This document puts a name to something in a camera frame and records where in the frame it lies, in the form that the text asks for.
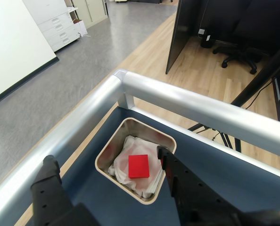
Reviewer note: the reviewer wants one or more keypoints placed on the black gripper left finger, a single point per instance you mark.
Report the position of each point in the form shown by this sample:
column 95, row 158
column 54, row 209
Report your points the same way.
column 48, row 193

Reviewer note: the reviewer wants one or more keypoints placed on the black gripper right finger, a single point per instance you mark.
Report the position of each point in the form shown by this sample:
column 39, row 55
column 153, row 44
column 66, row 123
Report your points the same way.
column 194, row 197

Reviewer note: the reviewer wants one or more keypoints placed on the red cube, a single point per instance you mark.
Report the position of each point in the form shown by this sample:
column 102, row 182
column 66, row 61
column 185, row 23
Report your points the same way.
column 138, row 166

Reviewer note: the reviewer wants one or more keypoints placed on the beige metal box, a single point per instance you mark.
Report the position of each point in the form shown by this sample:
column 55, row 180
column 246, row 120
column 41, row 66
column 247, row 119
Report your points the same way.
column 107, row 150

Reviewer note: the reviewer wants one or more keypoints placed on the dark blue table mat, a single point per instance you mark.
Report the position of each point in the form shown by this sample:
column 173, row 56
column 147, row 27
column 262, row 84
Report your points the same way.
column 224, row 169

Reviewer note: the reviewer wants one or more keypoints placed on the white crumpled cloth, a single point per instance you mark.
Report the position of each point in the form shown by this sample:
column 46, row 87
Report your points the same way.
column 121, row 164

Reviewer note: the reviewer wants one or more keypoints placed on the black tripod stand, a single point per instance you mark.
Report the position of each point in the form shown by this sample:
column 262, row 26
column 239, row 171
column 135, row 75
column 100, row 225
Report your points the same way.
column 260, row 75

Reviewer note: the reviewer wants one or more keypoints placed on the black desk side panel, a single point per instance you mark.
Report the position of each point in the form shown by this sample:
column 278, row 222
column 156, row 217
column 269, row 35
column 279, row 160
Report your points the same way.
column 180, row 35

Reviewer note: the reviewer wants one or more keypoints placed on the white drawer cabinet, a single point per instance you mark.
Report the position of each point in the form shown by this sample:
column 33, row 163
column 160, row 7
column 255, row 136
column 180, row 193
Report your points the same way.
column 55, row 26

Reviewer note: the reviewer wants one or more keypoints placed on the black office chair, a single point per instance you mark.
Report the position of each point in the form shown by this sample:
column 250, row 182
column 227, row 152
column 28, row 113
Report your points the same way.
column 239, row 35

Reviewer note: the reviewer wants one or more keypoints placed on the beige metal cabinet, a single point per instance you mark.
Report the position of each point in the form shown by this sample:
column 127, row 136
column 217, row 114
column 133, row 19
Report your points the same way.
column 93, row 11

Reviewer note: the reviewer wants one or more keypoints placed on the silver aluminium rail frame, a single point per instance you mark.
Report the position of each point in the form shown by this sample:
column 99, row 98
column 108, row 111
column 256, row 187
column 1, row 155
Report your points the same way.
column 177, row 99

